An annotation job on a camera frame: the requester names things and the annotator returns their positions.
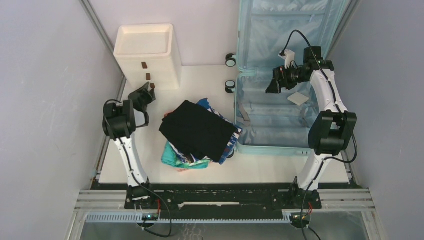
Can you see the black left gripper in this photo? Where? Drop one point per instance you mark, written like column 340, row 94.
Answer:
column 144, row 92

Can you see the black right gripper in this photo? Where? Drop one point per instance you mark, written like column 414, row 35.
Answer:
column 278, row 73

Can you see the small grey white box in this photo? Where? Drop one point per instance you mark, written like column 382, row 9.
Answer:
column 298, row 99

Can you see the white drawer box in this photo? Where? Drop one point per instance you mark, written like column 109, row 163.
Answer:
column 149, row 53

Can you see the teal polo shirt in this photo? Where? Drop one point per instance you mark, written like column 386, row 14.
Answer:
column 174, row 158

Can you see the black t-shirt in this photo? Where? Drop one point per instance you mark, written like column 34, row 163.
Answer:
column 194, row 130

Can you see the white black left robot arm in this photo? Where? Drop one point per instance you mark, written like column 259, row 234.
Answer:
column 121, row 119

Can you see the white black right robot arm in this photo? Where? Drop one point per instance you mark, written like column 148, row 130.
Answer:
column 333, row 128

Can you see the blue white striped garment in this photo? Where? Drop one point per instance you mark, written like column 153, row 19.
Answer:
column 233, row 140

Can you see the black mounting base plate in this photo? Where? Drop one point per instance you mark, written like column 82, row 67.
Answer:
column 278, row 196

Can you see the white slotted cable duct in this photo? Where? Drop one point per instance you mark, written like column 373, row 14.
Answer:
column 132, row 217

